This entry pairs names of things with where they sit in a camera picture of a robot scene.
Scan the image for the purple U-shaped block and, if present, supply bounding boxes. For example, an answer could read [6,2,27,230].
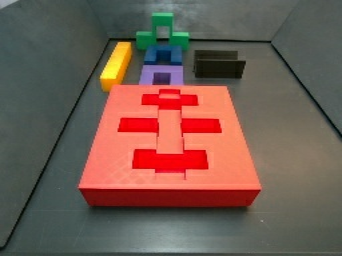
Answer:
[139,65,185,85]

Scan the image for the green arch block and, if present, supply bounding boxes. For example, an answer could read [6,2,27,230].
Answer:
[137,12,190,50]

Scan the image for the red insertion board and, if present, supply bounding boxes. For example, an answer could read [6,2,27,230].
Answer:
[79,85,262,207]

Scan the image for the blue U-shaped block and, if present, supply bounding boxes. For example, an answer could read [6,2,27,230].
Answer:
[145,45,184,65]

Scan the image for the black fixture stand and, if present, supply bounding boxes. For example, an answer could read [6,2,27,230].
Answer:
[194,50,246,79]

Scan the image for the yellow long block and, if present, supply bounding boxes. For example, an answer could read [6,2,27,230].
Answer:
[101,42,133,92]

